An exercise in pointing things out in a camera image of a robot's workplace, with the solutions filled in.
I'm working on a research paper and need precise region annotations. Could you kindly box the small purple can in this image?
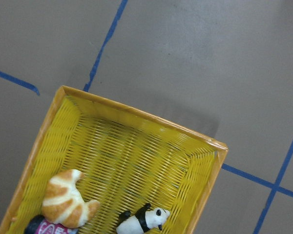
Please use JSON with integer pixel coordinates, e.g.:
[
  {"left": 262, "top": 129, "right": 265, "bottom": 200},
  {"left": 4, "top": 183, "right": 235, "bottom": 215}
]
[{"left": 23, "top": 215, "right": 79, "bottom": 234}]

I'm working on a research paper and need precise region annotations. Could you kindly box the toy croissant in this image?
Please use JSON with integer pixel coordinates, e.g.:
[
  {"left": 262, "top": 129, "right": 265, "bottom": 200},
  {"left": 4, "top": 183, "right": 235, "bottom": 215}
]
[{"left": 42, "top": 169, "right": 100, "bottom": 229}]

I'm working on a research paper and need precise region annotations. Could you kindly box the yellow wicker basket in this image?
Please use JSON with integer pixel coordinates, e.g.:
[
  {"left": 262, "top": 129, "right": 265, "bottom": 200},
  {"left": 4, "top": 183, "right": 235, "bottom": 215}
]
[{"left": 0, "top": 86, "right": 228, "bottom": 234}]

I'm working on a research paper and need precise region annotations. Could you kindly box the toy panda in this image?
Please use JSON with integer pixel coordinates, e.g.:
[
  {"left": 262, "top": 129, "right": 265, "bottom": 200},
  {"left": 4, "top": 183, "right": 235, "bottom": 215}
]
[{"left": 116, "top": 203, "right": 170, "bottom": 234}]

